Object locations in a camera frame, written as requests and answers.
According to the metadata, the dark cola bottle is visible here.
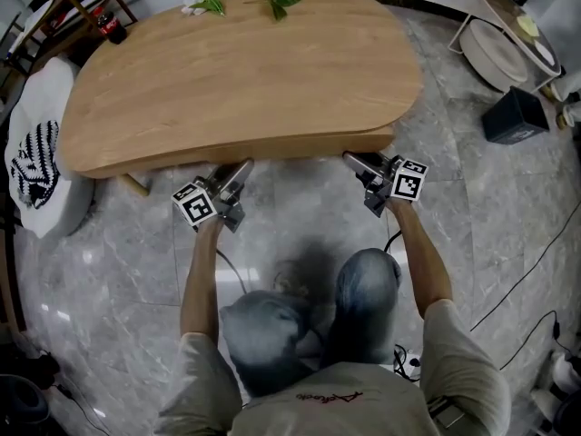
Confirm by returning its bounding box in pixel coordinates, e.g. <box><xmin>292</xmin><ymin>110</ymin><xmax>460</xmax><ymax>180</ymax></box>
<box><xmin>92</xmin><ymin>6</ymin><xmax>129</xmax><ymax>46</ymax></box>

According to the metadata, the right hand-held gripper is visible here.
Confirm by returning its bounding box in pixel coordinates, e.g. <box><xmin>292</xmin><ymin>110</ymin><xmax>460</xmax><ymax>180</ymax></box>
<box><xmin>340</xmin><ymin>150</ymin><xmax>430</xmax><ymax>219</ymax></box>

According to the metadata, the long black floor cable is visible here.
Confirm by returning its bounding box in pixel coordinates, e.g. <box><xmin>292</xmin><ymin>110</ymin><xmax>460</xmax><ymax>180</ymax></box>
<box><xmin>468</xmin><ymin>200</ymin><xmax>581</xmax><ymax>333</ymax></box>

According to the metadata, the person's right jeans leg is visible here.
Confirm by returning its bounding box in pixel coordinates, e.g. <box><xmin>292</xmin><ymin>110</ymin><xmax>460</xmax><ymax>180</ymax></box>
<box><xmin>319</xmin><ymin>247</ymin><xmax>404</xmax><ymax>368</ymax></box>

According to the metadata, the wooden coffee table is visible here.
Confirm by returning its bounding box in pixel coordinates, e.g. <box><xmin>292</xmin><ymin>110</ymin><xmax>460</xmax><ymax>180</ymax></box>
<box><xmin>56</xmin><ymin>0</ymin><xmax>425</xmax><ymax>198</ymax></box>

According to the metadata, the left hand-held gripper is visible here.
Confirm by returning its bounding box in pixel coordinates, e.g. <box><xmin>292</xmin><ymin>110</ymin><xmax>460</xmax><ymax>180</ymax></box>
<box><xmin>171</xmin><ymin>157</ymin><xmax>255</xmax><ymax>234</ymax></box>

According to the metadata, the white flower with leaves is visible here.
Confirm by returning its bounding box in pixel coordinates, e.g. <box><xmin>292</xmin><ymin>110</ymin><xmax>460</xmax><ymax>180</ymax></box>
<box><xmin>181</xmin><ymin>0</ymin><xmax>227</xmax><ymax>18</ymax></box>

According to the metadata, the yellow paper piece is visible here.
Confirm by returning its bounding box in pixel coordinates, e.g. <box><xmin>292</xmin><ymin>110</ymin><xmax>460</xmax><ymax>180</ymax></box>
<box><xmin>514</xmin><ymin>15</ymin><xmax>541</xmax><ymax>45</ymax></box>

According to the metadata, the white upholstered stool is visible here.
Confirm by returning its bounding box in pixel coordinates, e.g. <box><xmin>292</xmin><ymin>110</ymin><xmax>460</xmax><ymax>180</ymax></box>
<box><xmin>3</xmin><ymin>55</ymin><xmax>97</xmax><ymax>240</ymax></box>

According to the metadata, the person's right forearm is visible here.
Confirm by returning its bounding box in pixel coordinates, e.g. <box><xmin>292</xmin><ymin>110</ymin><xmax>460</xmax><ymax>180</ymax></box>
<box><xmin>385</xmin><ymin>197</ymin><xmax>455</xmax><ymax>321</ymax></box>

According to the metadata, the white power strip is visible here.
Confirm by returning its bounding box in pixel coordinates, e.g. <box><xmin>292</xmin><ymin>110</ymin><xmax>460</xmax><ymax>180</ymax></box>
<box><xmin>392</xmin><ymin>345</ymin><xmax>424</xmax><ymax>383</ymax></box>

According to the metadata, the grey box on waist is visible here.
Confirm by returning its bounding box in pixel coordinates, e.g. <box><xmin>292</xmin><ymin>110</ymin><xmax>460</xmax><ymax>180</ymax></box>
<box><xmin>426</xmin><ymin>394</ymin><xmax>468</xmax><ymax>430</ymax></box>

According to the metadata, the white floor appliance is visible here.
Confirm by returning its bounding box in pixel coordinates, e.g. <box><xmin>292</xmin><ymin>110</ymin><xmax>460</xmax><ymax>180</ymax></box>
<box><xmin>529</xmin><ymin>346</ymin><xmax>581</xmax><ymax>436</ymax></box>

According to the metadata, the black and white patterned cloth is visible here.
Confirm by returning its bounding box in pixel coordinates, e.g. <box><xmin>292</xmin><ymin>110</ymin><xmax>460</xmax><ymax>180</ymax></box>
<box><xmin>9</xmin><ymin>119</ymin><xmax>62</xmax><ymax>211</ymax></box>

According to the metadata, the black cable with adapter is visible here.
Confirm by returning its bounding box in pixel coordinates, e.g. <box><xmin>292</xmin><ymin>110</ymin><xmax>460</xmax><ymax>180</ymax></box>
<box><xmin>498</xmin><ymin>309</ymin><xmax>574</xmax><ymax>372</ymax></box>

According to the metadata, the right hand-held gripper cable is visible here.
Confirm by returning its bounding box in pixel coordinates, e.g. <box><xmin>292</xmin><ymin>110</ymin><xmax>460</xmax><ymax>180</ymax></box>
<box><xmin>382</xmin><ymin>228</ymin><xmax>404</xmax><ymax>254</ymax></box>

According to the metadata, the black box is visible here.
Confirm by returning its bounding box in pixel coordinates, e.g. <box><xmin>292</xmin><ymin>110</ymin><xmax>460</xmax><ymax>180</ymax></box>
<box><xmin>481</xmin><ymin>84</ymin><xmax>551</xmax><ymax>145</ymax></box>

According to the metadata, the person's jeans leg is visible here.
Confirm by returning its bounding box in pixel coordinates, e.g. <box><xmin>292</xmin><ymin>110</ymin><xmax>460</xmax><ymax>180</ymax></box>
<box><xmin>319</xmin><ymin>247</ymin><xmax>404</xmax><ymax>368</ymax></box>
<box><xmin>219</xmin><ymin>288</ymin><xmax>324</xmax><ymax>399</ymax></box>

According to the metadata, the person's beige shirt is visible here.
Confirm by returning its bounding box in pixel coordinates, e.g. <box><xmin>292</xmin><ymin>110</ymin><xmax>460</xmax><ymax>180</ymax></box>
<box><xmin>153</xmin><ymin>297</ymin><xmax>514</xmax><ymax>436</ymax></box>

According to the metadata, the white round side table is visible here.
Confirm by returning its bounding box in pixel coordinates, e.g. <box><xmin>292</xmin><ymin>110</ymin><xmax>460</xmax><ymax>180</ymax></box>
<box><xmin>448</xmin><ymin>0</ymin><xmax>565</xmax><ymax>94</ymax></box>

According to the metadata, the wooden frame rack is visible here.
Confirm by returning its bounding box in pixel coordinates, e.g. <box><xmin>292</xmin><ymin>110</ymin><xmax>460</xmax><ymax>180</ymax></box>
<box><xmin>3</xmin><ymin>0</ymin><xmax>139</xmax><ymax>77</ymax></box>

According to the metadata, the hand-held gripper cable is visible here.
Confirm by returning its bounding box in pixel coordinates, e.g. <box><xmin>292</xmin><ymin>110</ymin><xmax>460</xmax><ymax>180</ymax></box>
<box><xmin>382</xmin><ymin>228</ymin><xmax>404</xmax><ymax>254</ymax></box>
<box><xmin>214</xmin><ymin>248</ymin><xmax>250</xmax><ymax>296</ymax></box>

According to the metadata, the left hand-held gripper cable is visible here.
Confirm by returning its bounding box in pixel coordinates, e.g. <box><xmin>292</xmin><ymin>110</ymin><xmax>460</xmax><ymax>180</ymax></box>
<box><xmin>214</xmin><ymin>248</ymin><xmax>250</xmax><ymax>296</ymax></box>

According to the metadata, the black round floor device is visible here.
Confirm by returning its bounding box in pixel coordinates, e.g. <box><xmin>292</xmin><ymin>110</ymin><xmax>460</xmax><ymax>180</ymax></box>
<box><xmin>0</xmin><ymin>351</ymin><xmax>62</xmax><ymax>429</ymax></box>

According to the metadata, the person's left forearm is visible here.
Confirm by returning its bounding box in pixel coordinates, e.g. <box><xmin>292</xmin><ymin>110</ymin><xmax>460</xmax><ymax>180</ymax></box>
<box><xmin>180</xmin><ymin>218</ymin><xmax>227</xmax><ymax>350</ymax></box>

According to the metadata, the person's left jeans leg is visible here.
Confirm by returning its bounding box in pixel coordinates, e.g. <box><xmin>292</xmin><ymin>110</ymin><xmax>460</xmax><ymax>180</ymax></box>
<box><xmin>219</xmin><ymin>288</ymin><xmax>324</xmax><ymax>399</ymax></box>

